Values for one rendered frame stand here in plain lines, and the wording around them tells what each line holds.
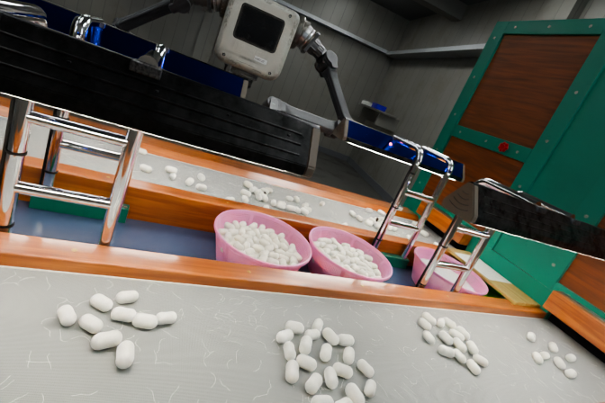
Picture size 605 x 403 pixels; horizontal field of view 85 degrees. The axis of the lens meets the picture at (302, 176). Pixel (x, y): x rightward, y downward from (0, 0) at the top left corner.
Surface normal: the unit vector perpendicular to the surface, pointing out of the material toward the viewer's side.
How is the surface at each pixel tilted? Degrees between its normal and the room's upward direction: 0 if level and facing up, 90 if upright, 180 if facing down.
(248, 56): 90
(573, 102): 90
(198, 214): 90
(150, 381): 0
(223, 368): 0
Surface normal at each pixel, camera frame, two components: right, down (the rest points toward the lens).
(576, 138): -0.87, -0.24
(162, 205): 0.33, 0.37
